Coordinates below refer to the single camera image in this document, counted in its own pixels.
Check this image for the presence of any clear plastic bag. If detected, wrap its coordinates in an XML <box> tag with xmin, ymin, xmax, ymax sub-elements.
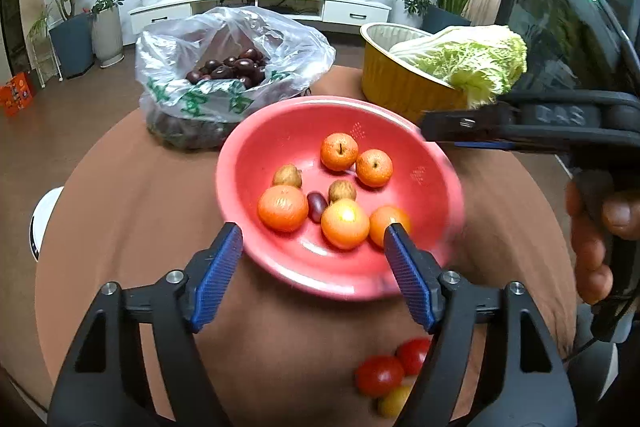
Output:
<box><xmin>136</xmin><ymin>6</ymin><xmax>337</xmax><ymax>152</ymax></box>

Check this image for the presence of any white television cabinet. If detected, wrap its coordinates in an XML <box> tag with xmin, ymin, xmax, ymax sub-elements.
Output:
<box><xmin>129</xmin><ymin>0</ymin><xmax>392</xmax><ymax>28</ymax></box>

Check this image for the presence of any gold metal basin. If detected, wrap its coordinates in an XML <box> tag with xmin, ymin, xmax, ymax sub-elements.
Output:
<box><xmin>360</xmin><ymin>22</ymin><xmax>501</xmax><ymax>124</ymax></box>

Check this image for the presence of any pile of dark plums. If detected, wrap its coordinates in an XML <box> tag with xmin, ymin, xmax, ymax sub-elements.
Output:
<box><xmin>147</xmin><ymin>47</ymin><xmax>268</xmax><ymax>150</ymax></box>

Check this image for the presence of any small brown fruit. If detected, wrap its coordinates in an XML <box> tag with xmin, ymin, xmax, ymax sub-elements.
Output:
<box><xmin>328</xmin><ymin>179</ymin><xmax>358</xmax><ymax>204</ymax></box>
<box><xmin>272</xmin><ymin>164</ymin><xmax>304</xmax><ymax>189</ymax></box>

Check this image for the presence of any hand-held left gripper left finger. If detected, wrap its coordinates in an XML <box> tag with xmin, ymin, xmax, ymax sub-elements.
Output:
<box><xmin>47</xmin><ymin>222</ymin><xmax>246</xmax><ymax>427</ymax></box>

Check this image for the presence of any red plastic bowl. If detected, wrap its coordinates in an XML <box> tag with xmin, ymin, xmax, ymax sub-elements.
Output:
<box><xmin>216</xmin><ymin>96</ymin><xmax>464</xmax><ymax>303</ymax></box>

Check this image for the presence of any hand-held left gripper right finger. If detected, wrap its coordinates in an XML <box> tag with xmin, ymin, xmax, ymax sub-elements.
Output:
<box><xmin>383</xmin><ymin>223</ymin><xmax>578</xmax><ymax>427</ymax></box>

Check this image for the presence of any yellow cherry tomato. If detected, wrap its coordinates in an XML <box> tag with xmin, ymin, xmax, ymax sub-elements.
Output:
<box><xmin>377</xmin><ymin>385</ymin><xmax>414</xmax><ymax>419</ymax></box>

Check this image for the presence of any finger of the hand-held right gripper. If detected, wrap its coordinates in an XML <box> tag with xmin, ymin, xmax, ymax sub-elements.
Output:
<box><xmin>419</xmin><ymin>102</ymin><xmax>521</xmax><ymax>152</ymax></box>

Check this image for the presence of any red tomato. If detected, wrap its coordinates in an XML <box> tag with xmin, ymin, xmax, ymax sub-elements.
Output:
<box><xmin>395</xmin><ymin>338</ymin><xmax>432</xmax><ymax>377</ymax></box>
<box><xmin>354</xmin><ymin>355</ymin><xmax>405</xmax><ymax>398</ymax></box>

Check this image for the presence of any person's right hand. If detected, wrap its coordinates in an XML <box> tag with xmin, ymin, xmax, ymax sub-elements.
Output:
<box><xmin>566</xmin><ymin>182</ymin><xmax>640</xmax><ymax>306</ymax></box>

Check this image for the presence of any napa cabbage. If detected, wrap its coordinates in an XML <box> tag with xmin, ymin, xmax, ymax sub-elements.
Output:
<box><xmin>388</xmin><ymin>25</ymin><xmax>529</xmax><ymax>109</ymax></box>

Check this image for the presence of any orange with stem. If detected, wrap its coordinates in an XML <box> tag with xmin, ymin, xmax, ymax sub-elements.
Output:
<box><xmin>320</xmin><ymin>133</ymin><xmax>360</xmax><ymax>172</ymax></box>

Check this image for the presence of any spider plant on white stand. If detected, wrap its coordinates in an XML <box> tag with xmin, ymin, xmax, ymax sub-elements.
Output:
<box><xmin>26</xmin><ymin>6</ymin><xmax>64</xmax><ymax>88</ymax></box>

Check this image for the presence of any orange cardboard box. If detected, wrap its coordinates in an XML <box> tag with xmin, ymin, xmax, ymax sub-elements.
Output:
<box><xmin>0</xmin><ymin>73</ymin><xmax>36</xmax><ymax>117</ymax></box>

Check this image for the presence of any plant in tall white pot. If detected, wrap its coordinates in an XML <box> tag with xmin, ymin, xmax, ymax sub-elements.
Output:
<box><xmin>89</xmin><ymin>0</ymin><xmax>126</xmax><ymax>69</ymax></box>

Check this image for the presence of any glass sliding door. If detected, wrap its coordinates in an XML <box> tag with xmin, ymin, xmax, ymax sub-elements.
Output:
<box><xmin>500</xmin><ymin>0</ymin><xmax>640</xmax><ymax>108</ymax></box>

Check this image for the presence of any white round stool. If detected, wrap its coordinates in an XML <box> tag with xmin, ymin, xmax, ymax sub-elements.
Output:
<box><xmin>28</xmin><ymin>186</ymin><xmax>65</xmax><ymax>264</ymax></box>

